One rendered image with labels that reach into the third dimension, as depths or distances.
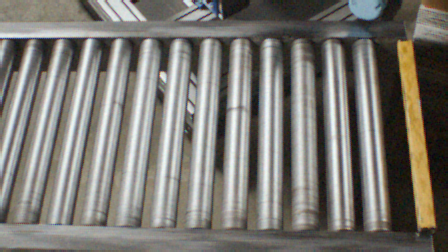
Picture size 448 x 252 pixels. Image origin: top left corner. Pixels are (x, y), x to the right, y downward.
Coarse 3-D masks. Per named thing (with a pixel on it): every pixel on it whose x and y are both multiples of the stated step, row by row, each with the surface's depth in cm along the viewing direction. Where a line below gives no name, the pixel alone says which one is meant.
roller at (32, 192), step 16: (64, 48) 154; (64, 64) 152; (48, 80) 150; (64, 80) 151; (48, 96) 147; (64, 96) 149; (48, 112) 145; (48, 128) 143; (32, 144) 141; (48, 144) 141; (32, 160) 138; (48, 160) 140; (32, 176) 136; (48, 176) 139; (32, 192) 134; (16, 208) 133; (32, 208) 133
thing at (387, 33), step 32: (0, 32) 158; (32, 32) 157; (64, 32) 157; (96, 32) 156; (128, 32) 156; (160, 32) 155; (192, 32) 154; (224, 32) 154; (256, 32) 153; (288, 32) 153; (320, 32) 152; (352, 32) 152; (384, 32) 151; (192, 64) 161; (224, 64) 161; (256, 64) 160; (288, 64) 159; (320, 64) 159; (352, 64) 158; (384, 64) 158
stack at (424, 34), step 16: (432, 16) 183; (416, 32) 189; (432, 32) 187; (416, 48) 194; (432, 48) 192; (432, 80) 203; (432, 96) 208; (400, 112) 219; (432, 112) 213; (400, 128) 225; (432, 128) 218; (432, 144) 225
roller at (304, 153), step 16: (304, 48) 150; (304, 64) 148; (304, 80) 145; (304, 96) 143; (304, 112) 141; (304, 128) 139; (304, 144) 137; (304, 160) 135; (304, 176) 133; (304, 192) 131; (304, 208) 129; (304, 224) 127
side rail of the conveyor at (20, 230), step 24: (0, 240) 129; (24, 240) 128; (48, 240) 128; (72, 240) 128; (96, 240) 128; (120, 240) 127; (144, 240) 127; (168, 240) 127; (192, 240) 127; (216, 240) 126; (240, 240) 126; (264, 240) 126; (288, 240) 125; (312, 240) 125; (336, 240) 125; (360, 240) 125; (384, 240) 124; (408, 240) 124
